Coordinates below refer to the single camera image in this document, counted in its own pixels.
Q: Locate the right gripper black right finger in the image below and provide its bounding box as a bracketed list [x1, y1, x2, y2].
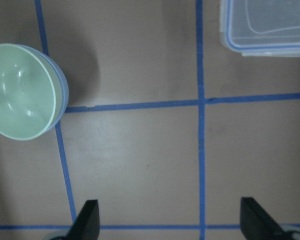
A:
[240, 197, 289, 240]

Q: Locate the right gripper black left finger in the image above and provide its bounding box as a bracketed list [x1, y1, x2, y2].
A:
[67, 199, 100, 240]

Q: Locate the blue bowl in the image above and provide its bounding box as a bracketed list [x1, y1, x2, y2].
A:
[19, 44, 69, 132]

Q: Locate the green bowl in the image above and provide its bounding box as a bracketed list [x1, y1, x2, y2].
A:
[0, 43, 58, 141]

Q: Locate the clear plastic lidded container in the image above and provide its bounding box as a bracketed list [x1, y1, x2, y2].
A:
[219, 0, 300, 58]

